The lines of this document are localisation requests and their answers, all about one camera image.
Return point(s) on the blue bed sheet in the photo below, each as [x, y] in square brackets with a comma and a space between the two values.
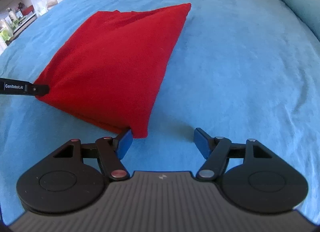
[240, 69]

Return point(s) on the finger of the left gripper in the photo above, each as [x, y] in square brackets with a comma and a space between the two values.
[17, 87]

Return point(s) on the red cloth garment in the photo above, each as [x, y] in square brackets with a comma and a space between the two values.
[109, 72]

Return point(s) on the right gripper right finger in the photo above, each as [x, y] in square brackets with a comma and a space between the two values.
[250, 175]

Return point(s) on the white shelf unit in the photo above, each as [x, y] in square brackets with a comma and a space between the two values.
[17, 15]

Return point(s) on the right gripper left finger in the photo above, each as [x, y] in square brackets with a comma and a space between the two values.
[75, 175]

